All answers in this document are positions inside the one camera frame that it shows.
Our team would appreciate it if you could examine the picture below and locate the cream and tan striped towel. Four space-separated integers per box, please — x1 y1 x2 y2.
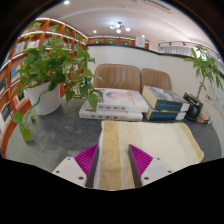
93 120 205 192

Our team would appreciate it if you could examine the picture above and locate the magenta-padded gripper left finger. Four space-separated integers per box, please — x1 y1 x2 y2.
52 143 100 189

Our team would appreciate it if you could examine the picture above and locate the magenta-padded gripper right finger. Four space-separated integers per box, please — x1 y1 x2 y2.
127 143 174 188

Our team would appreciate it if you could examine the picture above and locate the orange wooden bookshelf unit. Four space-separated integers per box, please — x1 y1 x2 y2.
0 17 150 159

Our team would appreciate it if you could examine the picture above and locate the thick dark blue-striped book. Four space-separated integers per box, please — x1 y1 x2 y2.
141 85 191 113

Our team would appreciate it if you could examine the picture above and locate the ceiling light cluster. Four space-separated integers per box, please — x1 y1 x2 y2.
109 21 132 34

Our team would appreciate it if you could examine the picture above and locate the leafy vine plant, white pot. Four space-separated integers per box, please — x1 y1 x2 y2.
12 34 104 143

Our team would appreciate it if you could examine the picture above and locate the white curtain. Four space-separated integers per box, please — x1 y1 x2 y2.
158 42 224 75

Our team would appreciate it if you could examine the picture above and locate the white flat book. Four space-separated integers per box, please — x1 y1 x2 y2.
78 99 144 122

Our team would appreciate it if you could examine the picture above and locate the tan padded chair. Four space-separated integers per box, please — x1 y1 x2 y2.
139 67 172 94
93 63 142 93

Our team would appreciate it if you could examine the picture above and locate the beige cover book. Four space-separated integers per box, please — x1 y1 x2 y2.
197 113 211 122

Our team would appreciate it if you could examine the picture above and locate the small tree in black pot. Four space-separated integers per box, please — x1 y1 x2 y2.
183 44 224 122

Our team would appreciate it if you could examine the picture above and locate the red-edged book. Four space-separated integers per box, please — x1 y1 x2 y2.
196 117 213 125

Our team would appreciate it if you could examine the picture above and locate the white framed notice sign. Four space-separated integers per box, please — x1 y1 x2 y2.
135 36 146 49

